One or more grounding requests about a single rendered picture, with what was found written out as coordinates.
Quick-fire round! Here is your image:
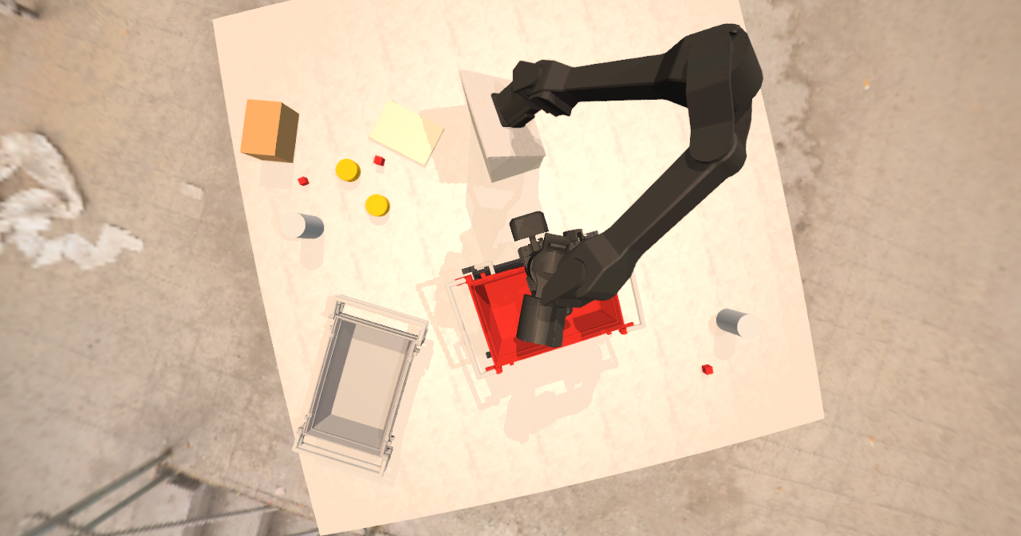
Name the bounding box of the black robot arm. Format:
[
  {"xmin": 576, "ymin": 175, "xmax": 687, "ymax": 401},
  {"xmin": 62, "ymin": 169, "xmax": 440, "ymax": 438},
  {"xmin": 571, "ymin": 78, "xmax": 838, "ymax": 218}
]
[{"xmin": 491, "ymin": 23, "xmax": 763, "ymax": 348}]

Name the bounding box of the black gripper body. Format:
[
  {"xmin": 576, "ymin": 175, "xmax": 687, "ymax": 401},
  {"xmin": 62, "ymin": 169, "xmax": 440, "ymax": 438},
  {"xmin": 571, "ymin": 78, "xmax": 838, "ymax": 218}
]
[{"xmin": 509, "ymin": 211, "xmax": 549, "ymax": 288}]

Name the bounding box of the grey cylinder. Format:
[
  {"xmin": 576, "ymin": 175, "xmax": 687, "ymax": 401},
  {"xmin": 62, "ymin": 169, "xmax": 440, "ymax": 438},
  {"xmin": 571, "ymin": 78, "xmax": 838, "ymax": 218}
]
[
  {"xmin": 281, "ymin": 212, "xmax": 324, "ymax": 238},
  {"xmin": 716, "ymin": 309, "xmax": 760, "ymax": 339}
]

